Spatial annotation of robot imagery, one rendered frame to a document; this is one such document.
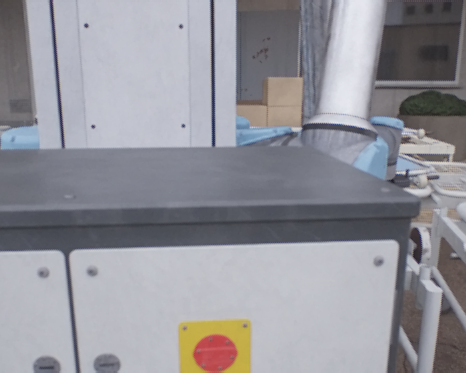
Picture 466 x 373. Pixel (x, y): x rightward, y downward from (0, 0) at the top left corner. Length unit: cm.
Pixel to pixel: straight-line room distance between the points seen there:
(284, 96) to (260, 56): 245
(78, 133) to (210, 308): 49
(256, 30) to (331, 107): 648
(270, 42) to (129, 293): 698
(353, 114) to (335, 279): 52
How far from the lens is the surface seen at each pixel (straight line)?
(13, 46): 864
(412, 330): 188
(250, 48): 725
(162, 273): 33
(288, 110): 488
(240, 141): 86
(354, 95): 84
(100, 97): 75
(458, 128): 641
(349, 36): 87
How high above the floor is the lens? 92
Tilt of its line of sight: 13 degrees down
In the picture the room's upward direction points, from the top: straight up
